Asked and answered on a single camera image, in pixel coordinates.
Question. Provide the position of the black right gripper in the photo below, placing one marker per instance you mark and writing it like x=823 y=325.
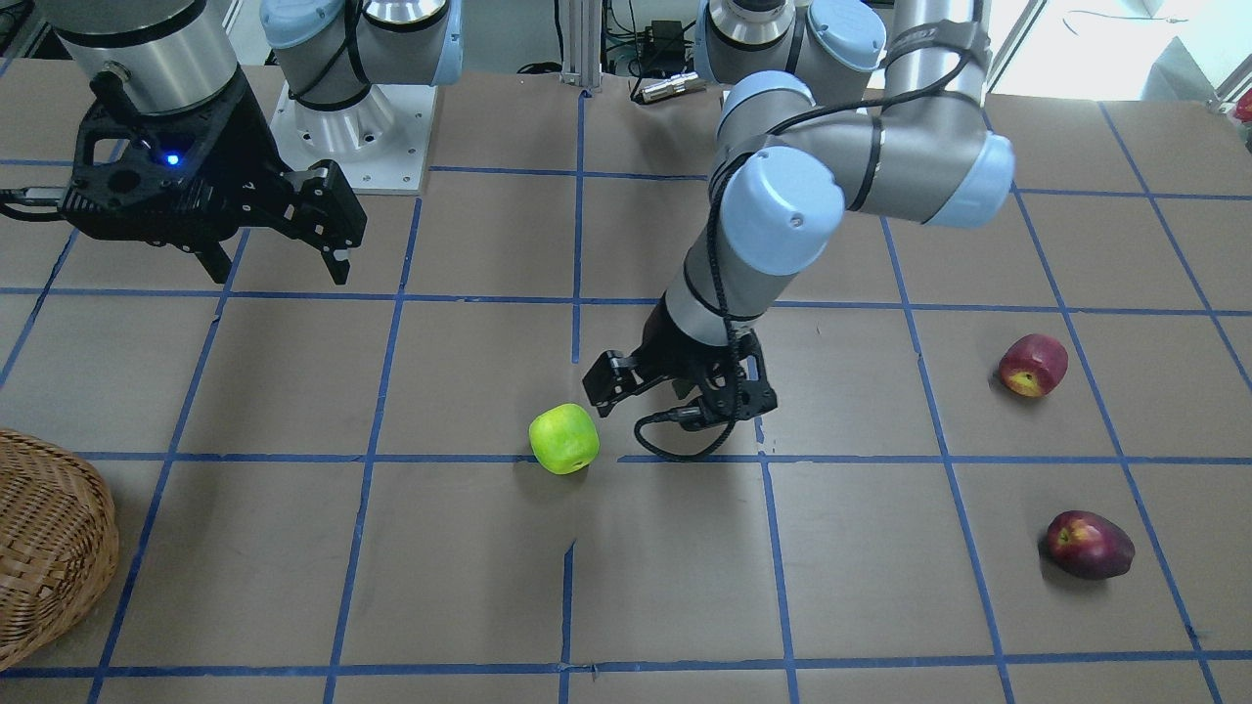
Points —
x=238 y=149

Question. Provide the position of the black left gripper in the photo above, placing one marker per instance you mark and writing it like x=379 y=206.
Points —
x=679 y=354

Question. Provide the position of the green apple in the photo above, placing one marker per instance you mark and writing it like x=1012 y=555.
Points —
x=564 y=439

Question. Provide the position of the red yellow apple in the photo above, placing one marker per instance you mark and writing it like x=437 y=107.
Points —
x=1033 y=366

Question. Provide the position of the dark red apple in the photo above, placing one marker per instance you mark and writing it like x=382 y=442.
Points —
x=1089 y=546

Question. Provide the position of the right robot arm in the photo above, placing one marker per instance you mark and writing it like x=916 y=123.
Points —
x=172 y=55

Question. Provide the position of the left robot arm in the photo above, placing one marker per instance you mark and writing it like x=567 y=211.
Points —
x=828 y=111

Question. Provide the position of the woven wicker basket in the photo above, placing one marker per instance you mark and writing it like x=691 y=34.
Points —
x=59 y=543

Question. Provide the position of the silver cylindrical connector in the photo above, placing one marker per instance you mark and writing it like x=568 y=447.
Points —
x=671 y=87

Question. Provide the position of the black power adapter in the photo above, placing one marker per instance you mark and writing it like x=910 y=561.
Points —
x=661 y=40

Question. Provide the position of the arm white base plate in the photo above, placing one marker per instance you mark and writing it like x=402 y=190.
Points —
x=381 y=144

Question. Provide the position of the aluminium frame post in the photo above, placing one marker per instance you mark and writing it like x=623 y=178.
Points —
x=581 y=31

